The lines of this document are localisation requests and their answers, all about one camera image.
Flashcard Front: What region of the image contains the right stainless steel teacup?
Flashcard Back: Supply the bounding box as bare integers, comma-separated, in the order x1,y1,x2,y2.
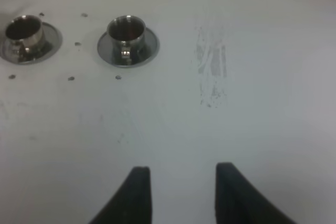
107,15,146,63

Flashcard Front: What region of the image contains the middle stainless steel saucer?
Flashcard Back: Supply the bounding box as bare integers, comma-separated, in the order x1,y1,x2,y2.
1,22,62,65

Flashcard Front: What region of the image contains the stainless steel teacup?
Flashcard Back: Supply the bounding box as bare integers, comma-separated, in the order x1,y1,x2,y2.
107,15,146,63
5,15,44,48

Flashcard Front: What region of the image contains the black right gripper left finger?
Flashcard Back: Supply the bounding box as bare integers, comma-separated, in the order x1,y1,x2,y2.
90,167,152,224

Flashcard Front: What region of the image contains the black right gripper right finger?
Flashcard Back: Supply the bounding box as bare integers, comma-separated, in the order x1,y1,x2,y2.
215,163,294,223

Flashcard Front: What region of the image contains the middle stainless steel teacup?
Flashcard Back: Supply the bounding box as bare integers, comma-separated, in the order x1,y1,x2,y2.
5,15,44,48

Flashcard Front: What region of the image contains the stainless steel saucer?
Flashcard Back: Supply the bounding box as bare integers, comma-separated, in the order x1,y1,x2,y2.
1,22,62,65
97,28,160,68

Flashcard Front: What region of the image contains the right stainless steel saucer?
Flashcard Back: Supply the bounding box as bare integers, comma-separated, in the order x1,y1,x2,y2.
97,28,160,68

